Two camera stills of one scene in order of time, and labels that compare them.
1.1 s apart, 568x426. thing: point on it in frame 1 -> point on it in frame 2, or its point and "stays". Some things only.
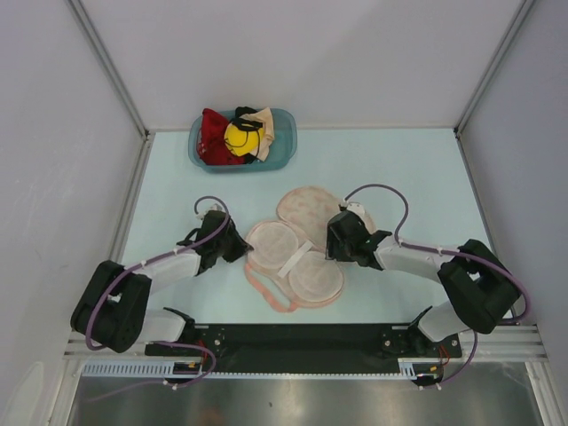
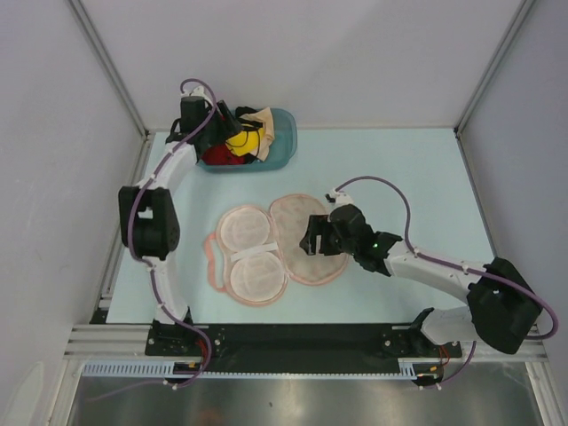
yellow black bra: x=242 y=137 stays
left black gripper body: x=219 y=246 -> x=210 y=130
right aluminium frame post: x=524 y=10 stays
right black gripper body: x=351 y=259 stays
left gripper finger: x=235 y=247 -> x=233 y=127
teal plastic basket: x=281 y=153 stays
